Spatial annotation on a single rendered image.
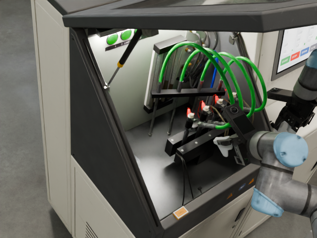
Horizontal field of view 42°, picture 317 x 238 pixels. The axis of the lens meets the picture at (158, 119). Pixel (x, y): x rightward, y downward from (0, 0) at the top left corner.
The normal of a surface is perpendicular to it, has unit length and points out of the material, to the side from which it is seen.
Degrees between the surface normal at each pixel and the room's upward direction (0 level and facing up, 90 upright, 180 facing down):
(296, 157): 45
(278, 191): 38
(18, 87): 0
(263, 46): 76
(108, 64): 90
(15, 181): 1
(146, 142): 0
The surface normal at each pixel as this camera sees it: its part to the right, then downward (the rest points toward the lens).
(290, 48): 0.63, 0.44
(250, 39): -0.77, 0.36
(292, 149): 0.26, 0.01
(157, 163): 0.15, -0.70
